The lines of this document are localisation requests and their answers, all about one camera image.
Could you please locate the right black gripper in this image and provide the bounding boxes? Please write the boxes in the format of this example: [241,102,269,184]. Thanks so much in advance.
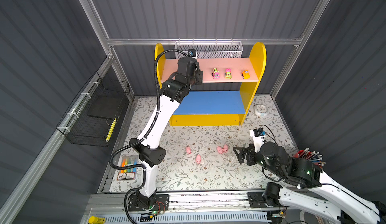
[231,142,280,177]

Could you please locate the pink truck green striped top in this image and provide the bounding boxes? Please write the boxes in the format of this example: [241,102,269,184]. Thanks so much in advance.
[212,68,220,79]

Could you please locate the green truck pink mixer drum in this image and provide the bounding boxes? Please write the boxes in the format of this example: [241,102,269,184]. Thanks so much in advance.
[224,68,232,79]

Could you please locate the orange yellow toy car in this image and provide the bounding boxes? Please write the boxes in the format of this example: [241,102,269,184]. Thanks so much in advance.
[241,69,250,79]

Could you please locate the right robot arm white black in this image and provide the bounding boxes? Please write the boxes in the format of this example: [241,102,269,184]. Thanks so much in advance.
[233,142,386,224]

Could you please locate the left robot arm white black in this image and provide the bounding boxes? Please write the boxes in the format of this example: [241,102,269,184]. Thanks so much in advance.
[130,57,203,209]

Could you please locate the yellow shelf pink blue boards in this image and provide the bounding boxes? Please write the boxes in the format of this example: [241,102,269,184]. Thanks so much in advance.
[154,42,267,126]

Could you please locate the pink pig toy pair left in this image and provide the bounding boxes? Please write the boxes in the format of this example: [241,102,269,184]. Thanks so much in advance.
[216,146,223,154]

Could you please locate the pink pig toy lower centre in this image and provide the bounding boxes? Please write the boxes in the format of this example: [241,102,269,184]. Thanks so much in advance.
[196,154,202,164]

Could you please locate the floral patterned table mat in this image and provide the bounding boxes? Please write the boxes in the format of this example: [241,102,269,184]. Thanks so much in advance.
[110,95,305,192]

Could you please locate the red cup holder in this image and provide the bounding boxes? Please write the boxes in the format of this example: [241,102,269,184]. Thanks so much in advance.
[294,150,314,159]

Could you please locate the bundle of coloured pencils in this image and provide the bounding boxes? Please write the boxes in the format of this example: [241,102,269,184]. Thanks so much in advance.
[305,148,326,168]

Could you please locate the white tape roll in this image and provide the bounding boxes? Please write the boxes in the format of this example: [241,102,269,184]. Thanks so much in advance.
[299,211,318,224]

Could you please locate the marker pen pack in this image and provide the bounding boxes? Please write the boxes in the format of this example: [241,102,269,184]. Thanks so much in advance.
[117,154,140,181]

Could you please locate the yellow bottle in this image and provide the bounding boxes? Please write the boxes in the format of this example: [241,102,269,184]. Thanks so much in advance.
[88,216,106,224]

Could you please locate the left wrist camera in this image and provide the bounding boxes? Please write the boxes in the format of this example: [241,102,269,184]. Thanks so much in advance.
[188,49,197,59]

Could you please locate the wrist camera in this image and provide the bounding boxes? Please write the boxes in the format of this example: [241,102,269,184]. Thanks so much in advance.
[250,128,265,153]
[188,49,197,59]

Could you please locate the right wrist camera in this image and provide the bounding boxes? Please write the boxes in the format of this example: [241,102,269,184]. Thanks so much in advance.
[250,128,265,153]

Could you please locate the white wire mesh basket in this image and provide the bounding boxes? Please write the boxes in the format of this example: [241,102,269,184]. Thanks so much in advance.
[175,42,243,59]

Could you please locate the white slotted cable duct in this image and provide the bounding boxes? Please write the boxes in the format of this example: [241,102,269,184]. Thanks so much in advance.
[104,211,272,224]

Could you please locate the black corrugated cable conduit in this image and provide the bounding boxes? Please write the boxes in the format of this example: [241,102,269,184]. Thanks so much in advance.
[109,49,189,224]

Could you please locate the black wire basket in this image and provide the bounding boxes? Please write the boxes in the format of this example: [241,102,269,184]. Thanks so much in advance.
[57,70,131,147]

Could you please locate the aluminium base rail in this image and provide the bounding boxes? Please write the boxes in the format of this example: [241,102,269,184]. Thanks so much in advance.
[87,189,332,216]

